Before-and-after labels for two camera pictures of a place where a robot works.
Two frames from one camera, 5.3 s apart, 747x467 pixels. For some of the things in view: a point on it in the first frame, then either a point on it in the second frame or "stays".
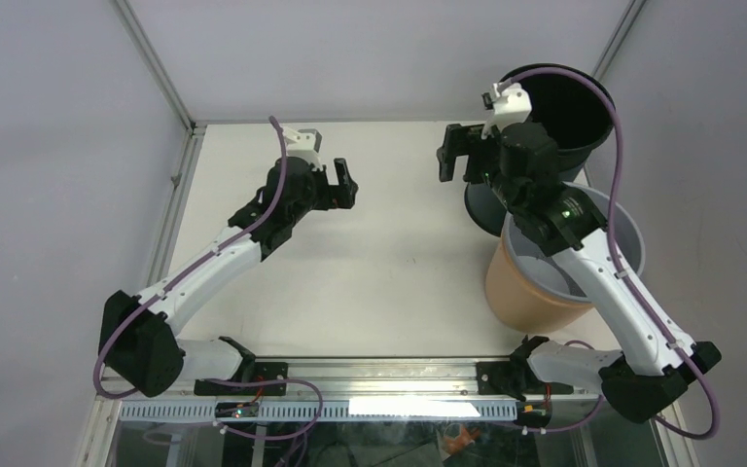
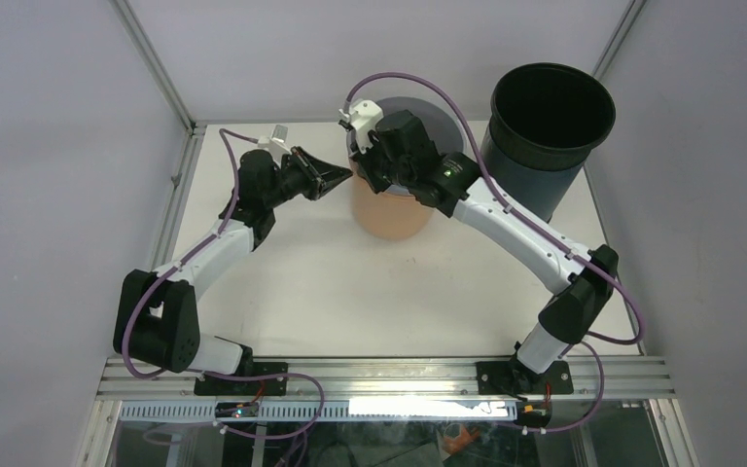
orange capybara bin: (519, 306) → (386, 215)
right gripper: (461, 140) → (362, 164)
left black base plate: (264, 372) stays
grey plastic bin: (541, 270) → (441, 126)
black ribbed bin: (576, 107) stays
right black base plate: (514, 377) stays
